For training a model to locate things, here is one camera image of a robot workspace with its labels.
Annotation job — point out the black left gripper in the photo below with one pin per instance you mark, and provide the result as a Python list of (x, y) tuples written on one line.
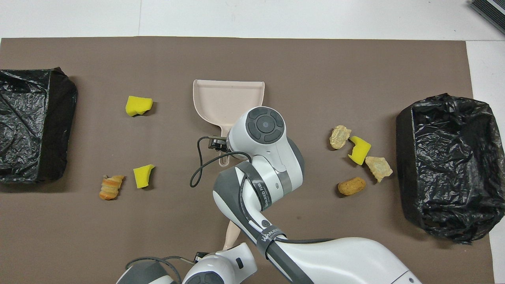
[(202, 256)]

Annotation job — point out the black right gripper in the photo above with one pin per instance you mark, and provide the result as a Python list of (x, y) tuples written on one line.
[(217, 144)]

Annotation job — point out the beige hand brush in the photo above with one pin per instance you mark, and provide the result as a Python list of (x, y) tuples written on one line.
[(232, 236)]

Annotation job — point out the beige plastic dustpan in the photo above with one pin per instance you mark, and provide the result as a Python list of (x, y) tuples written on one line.
[(221, 98)]

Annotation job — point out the small yellow sponge piece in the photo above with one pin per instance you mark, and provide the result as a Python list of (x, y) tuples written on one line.
[(142, 176)]

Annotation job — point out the large yellow sponge piece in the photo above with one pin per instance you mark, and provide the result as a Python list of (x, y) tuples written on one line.
[(138, 105)]

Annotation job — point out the striped croissant piece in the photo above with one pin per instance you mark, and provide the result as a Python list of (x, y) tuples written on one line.
[(110, 188)]

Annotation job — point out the pale rounded cracker chunk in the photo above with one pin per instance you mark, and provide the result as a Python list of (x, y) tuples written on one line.
[(339, 137)]

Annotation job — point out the orange-brown bread roll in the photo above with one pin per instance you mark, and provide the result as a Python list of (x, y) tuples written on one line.
[(351, 186)]

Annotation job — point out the notched yellow sponge piece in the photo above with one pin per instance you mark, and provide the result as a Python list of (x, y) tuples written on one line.
[(360, 152)]

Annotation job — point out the pale angular cracker chunk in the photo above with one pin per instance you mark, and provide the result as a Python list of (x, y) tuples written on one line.
[(378, 167)]

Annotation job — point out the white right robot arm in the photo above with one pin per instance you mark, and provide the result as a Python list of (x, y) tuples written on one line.
[(268, 157)]

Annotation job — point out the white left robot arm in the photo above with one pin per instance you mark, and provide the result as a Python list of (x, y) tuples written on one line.
[(221, 268)]

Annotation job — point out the black bag lined bin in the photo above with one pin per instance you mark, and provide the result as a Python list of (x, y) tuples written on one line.
[(446, 165)]

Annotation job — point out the brown table mat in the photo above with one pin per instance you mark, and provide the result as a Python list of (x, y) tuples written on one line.
[(118, 236)]

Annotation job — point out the black bag wrapped box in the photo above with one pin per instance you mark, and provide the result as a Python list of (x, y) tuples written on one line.
[(27, 126)]

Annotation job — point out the dark grey ribbed device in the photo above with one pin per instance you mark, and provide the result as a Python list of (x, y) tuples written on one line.
[(491, 10)]

